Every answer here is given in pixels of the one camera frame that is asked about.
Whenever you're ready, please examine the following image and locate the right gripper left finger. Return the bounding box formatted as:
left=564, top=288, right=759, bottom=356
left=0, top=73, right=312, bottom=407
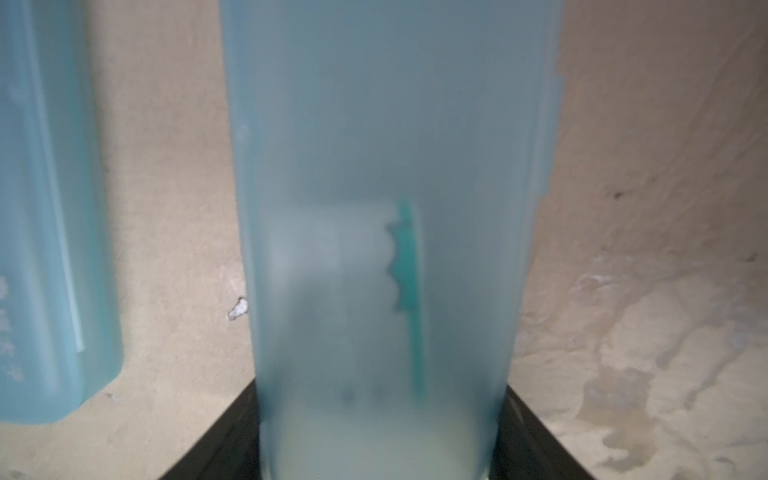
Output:
left=161, top=380, right=262, bottom=480

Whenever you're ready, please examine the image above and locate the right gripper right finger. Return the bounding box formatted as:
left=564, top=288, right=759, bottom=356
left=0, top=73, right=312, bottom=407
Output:
left=488, top=386, right=594, bottom=480

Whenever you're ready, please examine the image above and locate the light blue pencil case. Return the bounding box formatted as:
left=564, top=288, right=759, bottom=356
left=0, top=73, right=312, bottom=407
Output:
left=1, top=1, right=123, bottom=424
left=220, top=1, right=563, bottom=479

